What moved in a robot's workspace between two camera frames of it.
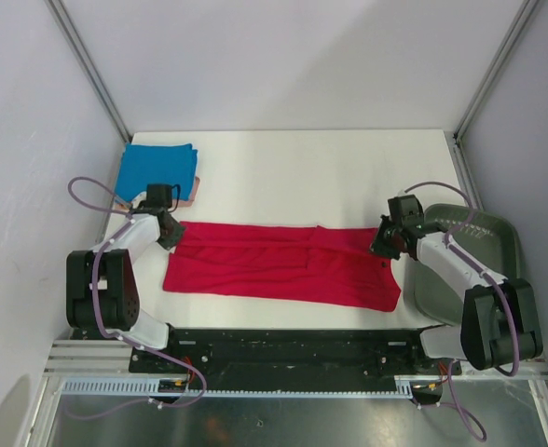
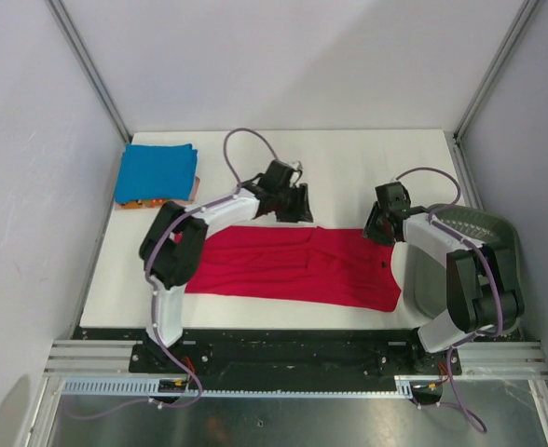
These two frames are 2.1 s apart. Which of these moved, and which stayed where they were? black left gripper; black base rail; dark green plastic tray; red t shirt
Moved: black left gripper
Stayed: black base rail; red t shirt; dark green plastic tray
